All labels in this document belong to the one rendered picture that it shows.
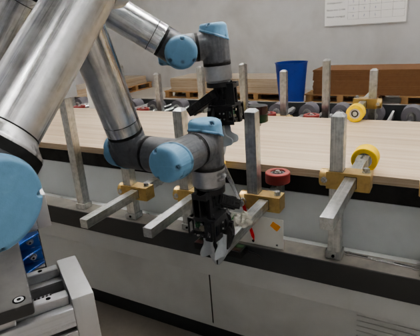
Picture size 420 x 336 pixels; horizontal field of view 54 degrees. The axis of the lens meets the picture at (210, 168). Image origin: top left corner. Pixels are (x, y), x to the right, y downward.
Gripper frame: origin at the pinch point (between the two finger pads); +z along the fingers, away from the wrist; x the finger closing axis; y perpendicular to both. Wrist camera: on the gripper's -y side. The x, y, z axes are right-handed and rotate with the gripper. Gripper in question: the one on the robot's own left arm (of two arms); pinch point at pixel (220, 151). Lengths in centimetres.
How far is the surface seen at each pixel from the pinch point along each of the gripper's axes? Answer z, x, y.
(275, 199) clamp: 16.1, 5.4, 13.7
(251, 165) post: 6.3, 6.2, 6.5
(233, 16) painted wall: -59, 736, -349
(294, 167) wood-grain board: 13.0, 25.7, 13.2
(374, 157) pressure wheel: 8.9, 26.7, 38.3
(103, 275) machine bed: 78, 27, -91
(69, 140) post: 0, 6, -69
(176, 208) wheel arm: 17.2, -6.2, -14.3
